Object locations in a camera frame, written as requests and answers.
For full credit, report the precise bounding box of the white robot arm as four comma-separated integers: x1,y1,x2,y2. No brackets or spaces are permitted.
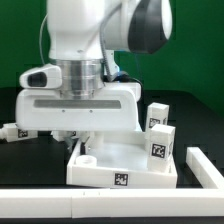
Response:
16,0,172,132

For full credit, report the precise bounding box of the white L-shaped obstacle fence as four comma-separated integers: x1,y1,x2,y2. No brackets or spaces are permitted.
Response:
0,147,224,218

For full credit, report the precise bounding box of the grey cable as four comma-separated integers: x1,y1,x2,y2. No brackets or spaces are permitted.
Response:
38,16,49,66

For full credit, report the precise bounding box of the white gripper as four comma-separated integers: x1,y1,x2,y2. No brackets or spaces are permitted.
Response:
16,82,141,155

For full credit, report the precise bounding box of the white square table top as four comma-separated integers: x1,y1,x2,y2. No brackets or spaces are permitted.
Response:
66,131,177,189

